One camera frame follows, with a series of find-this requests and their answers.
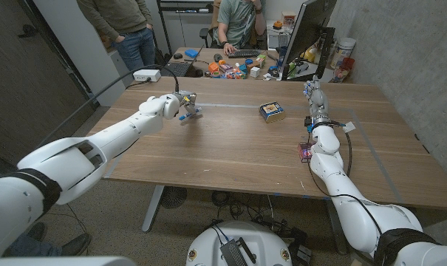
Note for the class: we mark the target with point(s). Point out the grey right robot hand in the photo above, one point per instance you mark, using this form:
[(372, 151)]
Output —
[(317, 105)]

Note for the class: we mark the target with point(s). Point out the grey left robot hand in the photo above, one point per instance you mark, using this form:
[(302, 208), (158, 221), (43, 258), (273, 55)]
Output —
[(188, 101)]

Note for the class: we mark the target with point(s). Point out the blue Expo marker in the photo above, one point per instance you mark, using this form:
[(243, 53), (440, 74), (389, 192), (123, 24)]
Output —
[(190, 114)]

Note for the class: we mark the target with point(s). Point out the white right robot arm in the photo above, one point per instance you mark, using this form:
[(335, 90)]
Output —
[(356, 221)]

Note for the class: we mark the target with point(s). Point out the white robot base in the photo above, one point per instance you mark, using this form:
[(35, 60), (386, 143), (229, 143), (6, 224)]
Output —
[(208, 247)]

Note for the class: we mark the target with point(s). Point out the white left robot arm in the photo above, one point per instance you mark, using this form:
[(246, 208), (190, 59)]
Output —
[(79, 159)]

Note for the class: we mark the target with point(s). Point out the black box on robot base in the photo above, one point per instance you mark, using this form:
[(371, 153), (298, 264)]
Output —
[(232, 254)]

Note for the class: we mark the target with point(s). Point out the blue and gold tin can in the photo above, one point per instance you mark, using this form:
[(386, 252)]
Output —
[(272, 112)]

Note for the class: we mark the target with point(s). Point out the pink snack package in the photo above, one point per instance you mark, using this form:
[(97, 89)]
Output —
[(304, 152)]

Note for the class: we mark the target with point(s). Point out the black laptop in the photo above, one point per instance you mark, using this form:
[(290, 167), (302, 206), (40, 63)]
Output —
[(180, 69)]

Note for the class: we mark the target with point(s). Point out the white paper tag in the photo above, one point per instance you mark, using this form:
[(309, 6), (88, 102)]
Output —
[(348, 127)]

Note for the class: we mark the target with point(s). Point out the grey tape outline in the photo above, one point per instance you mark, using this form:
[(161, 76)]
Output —
[(227, 105)]

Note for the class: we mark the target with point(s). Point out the orange small box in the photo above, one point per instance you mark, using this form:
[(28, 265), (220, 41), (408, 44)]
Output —
[(213, 67)]

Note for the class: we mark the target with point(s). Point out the black computer mouse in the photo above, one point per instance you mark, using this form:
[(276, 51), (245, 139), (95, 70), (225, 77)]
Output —
[(178, 56)]

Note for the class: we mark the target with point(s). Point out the blue flat box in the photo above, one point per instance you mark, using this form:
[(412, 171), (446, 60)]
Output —
[(191, 53)]

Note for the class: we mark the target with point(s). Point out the wooden back desk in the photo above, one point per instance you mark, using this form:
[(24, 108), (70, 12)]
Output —
[(204, 55)]

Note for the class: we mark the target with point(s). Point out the white power box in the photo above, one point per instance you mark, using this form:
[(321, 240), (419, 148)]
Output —
[(146, 75)]

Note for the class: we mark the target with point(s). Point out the yellow object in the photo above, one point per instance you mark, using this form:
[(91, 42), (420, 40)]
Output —
[(310, 55)]

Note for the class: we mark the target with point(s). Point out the grey computer mouse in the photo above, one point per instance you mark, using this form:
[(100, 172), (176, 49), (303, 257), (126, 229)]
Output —
[(218, 57)]

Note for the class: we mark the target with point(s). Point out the white canister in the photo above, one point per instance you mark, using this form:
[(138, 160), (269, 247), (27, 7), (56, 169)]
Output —
[(343, 50)]

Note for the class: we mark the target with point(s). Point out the black office chair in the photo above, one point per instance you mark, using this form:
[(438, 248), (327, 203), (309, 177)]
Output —
[(204, 33)]

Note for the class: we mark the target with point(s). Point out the white cube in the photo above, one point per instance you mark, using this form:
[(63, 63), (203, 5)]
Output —
[(255, 72)]

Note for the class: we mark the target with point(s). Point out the black keyboard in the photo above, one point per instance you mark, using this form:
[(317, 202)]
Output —
[(244, 53)]

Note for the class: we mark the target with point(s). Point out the black computer monitor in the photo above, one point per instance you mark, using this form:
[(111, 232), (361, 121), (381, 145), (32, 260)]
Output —
[(310, 22)]

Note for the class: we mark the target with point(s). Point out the seated person in green shirt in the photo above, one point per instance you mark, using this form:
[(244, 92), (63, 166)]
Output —
[(238, 18)]

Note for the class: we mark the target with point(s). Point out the black floor fan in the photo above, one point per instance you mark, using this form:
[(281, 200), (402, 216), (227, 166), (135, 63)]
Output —
[(173, 197)]

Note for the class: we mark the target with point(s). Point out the standing person in olive sweater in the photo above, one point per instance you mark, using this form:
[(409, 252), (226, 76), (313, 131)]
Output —
[(119, 18)]

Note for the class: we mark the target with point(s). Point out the white table leg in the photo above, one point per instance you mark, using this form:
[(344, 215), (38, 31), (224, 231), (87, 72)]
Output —
[(152, 208)]

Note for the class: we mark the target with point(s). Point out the grey table leg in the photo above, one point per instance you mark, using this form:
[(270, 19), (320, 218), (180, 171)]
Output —
[(335, 229)]

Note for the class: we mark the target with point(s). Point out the person in jeans black shoes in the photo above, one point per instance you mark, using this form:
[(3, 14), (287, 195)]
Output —
[(34, 244)]

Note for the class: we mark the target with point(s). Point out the whiteboard stand black frame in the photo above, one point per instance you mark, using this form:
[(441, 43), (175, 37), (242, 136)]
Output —
[(188, 29)]

